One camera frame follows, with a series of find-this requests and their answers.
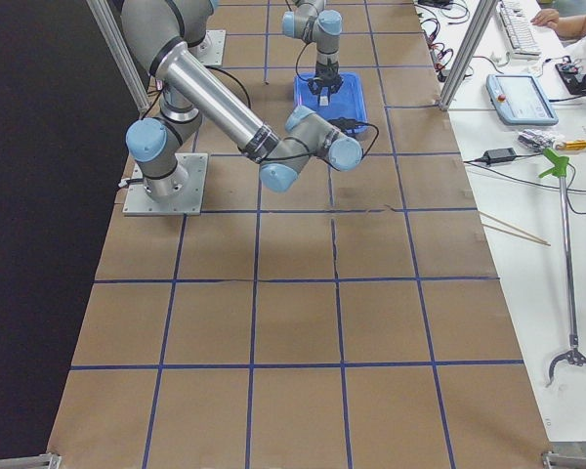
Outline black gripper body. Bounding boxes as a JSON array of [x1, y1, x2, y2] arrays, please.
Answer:
[[307, 59, 343, 96]]

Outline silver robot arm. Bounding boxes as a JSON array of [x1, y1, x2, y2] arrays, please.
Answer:
[[281, 0, 343, 101], [120, 1, 363, 192]]

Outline blue plastic tray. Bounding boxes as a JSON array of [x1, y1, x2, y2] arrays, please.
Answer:
[[294, 72, 367, 122]]

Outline person's hand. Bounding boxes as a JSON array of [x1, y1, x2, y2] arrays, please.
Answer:
[[530, 9, 560, 28]]

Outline black power brick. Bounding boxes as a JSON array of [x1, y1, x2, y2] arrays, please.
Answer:
[[481, 148, 517, 165]]

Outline teach pendant tablet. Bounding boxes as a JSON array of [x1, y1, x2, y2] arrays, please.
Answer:
[[485, 74, 559, 126]]

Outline white keyboard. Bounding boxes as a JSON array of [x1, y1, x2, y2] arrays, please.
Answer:
[[496, 1, 541, 60]]

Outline wooden chopsticks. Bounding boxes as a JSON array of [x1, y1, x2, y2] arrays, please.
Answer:
[[479, 211, 550, 246]]

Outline yellow utility knife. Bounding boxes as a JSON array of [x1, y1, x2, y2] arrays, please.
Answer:
[[555, 140, 586, 151]]

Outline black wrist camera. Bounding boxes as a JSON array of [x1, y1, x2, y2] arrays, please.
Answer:
[[328, 117, 366, 135]]

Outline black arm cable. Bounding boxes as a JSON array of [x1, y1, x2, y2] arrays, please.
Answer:
[[209, 65, 381, 162]]

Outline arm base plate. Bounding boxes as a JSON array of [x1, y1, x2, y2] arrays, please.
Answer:
[[123, 152, 209, 216], [192, 29, 227, 66]]

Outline aluminium frame post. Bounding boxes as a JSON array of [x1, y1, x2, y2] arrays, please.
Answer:
[[438, 0, 497, 111]]

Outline green handled reacher grabber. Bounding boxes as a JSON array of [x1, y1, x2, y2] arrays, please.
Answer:
[[539, 148, 586, 386]]

